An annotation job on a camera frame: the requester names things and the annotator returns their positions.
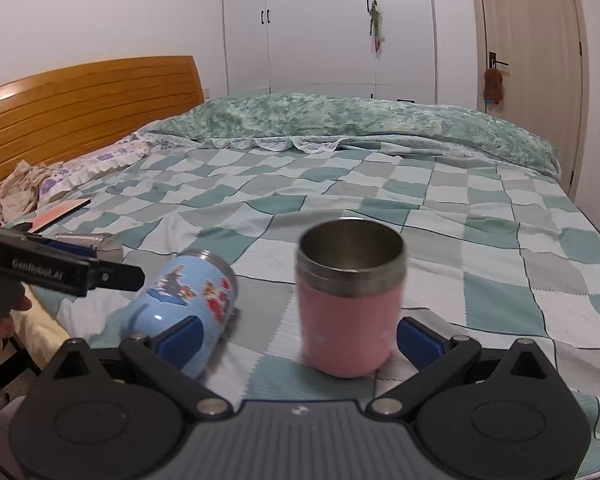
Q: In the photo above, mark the beige door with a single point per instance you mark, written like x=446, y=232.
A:
x=545, y=82

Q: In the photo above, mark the checkered teal blanket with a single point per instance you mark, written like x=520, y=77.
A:
x=494, y=251

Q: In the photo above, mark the pink steel cup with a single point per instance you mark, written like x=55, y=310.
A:
x=350, y=277

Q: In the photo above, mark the green patterned duvet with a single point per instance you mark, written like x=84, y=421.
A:
x=316, y=123

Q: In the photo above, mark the brown hanging plush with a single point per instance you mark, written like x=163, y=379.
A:
x=493, y=86

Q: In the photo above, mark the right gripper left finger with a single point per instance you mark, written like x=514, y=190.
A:
x=117, y=413

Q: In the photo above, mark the wooden headboard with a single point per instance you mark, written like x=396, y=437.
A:
x=62, y=114

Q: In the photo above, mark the crumpled beige cloth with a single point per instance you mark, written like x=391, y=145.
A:
x=20, y=190

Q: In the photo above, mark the black door handle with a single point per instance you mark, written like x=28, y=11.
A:
x=494, y=62

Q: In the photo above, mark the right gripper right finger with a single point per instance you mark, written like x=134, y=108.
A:
x=480, y=413

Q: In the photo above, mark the plain steel cup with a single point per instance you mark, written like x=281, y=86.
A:
x=103, y=245

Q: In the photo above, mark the green hanging ornament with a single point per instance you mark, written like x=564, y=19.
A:
x=376, y=33

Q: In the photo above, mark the floral pillow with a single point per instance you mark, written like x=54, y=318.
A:
x=69, y=175

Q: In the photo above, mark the blue cartoon steel cup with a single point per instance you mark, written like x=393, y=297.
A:
x=186, y=310

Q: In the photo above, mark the white wardrobe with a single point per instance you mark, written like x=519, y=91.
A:
x=324, y=47

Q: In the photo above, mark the pink notebook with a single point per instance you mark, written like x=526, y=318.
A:
x=54, y=214

